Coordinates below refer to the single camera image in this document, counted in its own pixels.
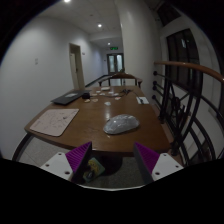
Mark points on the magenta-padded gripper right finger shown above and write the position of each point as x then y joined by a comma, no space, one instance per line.
166,165

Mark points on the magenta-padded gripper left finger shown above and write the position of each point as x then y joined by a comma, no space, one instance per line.
56,165

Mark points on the translucent white computer mouse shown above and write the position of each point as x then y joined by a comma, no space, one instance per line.
120,124

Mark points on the green packet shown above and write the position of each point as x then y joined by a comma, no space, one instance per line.
95,169

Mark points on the black railing with wooden handrail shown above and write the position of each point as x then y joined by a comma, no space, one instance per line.
186,110

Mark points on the dark closed laptop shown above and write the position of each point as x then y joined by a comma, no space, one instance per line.
68,97

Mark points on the white paper sheet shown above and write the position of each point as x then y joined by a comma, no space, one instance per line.
143,100

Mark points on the small black box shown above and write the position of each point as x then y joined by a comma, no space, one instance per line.
86,95

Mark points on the black key bunch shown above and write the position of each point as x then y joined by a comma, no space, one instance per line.
125,91

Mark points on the white card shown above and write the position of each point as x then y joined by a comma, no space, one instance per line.
105,88

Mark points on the beige side door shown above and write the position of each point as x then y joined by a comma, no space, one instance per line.
77,68

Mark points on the wooden armchair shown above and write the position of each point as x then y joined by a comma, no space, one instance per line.
122,76

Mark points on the dark window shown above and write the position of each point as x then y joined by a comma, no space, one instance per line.
183,56

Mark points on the glass double door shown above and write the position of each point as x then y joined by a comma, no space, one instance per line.
115,63

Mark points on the green exit sign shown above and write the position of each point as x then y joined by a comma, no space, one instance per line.
114,48

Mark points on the round ceiling lights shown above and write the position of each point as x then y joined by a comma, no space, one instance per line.
99,25

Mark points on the white wall switch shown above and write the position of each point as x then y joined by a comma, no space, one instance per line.
36,61

